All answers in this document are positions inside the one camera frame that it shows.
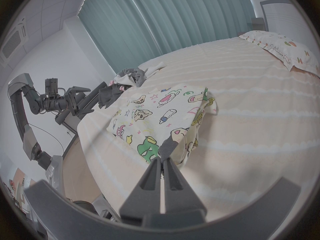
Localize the ceiling air conditioner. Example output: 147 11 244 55
0 18 28 67

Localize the blue-green curtain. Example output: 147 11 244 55
121 0 256 56
78 0 163 74

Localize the white printed pillow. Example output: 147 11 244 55
239 30 320 72

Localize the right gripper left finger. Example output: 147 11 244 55
119 157 164 226

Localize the white printed pyjama top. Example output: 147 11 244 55
106 83 217 166

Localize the pale pink pillow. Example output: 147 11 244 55
290 66 320 79

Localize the black chest of drawers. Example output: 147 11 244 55
76 81 107 116

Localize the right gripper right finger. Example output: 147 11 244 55
164 159 207 219

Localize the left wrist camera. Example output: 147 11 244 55
45 78 60 96

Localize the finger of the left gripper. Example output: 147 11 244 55
71 86 91 94
76 106 95 115

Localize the grey bedside table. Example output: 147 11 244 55
246 17 265 32

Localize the pile of clothes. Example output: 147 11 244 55
98 61 167 109

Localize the bed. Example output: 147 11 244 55
62 0 320 224

